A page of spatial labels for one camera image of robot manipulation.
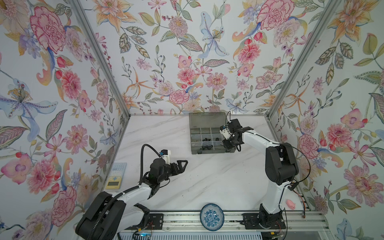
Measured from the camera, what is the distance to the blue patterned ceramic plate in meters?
0.74

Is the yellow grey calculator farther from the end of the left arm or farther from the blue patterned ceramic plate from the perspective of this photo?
the blue patterned ceramic plate

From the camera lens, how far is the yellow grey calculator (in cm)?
87

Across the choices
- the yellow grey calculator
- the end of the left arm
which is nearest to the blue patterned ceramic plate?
the end of the left arm

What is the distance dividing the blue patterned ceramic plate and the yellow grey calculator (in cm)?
50
